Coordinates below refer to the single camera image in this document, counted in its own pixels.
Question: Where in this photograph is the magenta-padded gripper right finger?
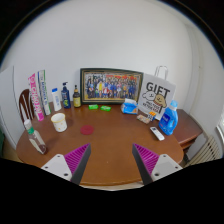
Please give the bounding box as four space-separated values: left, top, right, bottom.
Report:
131 143 184 186

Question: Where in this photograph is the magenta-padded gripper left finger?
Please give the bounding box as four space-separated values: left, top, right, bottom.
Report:
40 143 92 186

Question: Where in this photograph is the white remote control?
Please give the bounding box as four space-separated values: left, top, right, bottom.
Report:
149 126 166 142

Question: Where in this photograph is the flat round red coaster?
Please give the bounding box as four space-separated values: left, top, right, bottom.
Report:
80 124 95 136

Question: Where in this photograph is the clear plastic drink bottle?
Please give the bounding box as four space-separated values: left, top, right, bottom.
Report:
23 119 48 155

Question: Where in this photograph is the cream dotted cup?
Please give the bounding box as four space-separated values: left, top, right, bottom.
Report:
50 112 68 133

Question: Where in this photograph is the small snack packet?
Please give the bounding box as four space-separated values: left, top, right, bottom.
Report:
136 114 152 125

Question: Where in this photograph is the blue detergent bottle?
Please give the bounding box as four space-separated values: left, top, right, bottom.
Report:
158 99 179 136

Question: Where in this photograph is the orange and blue small pack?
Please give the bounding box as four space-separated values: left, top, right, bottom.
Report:
147 111 157 122

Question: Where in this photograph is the white radiator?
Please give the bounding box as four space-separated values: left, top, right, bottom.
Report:
185 134 223 168

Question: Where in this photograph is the blue tissue pack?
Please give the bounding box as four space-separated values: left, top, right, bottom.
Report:
120 98 139 116

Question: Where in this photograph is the white bottle with blue cap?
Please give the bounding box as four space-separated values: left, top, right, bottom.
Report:
51 87 63 112

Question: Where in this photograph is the dark amber glass bottle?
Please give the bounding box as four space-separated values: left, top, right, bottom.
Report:
72 84 82 109

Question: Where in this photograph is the dark blue pump bottle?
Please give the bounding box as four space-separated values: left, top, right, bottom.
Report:
60 81 72 110

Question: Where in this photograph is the white paper gift bag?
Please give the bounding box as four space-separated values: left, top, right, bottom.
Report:
137 65 177 121

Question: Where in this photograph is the brown wooden chair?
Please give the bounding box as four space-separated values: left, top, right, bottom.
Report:
18 88 36 125

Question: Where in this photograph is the pink tall box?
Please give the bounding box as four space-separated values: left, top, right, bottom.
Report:
27 72 46 123

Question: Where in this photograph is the green and white tall box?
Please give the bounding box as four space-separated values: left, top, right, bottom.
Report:
37 69 52 117

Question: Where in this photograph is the framed group photograph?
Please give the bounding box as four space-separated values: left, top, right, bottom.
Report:
79 67 144 105

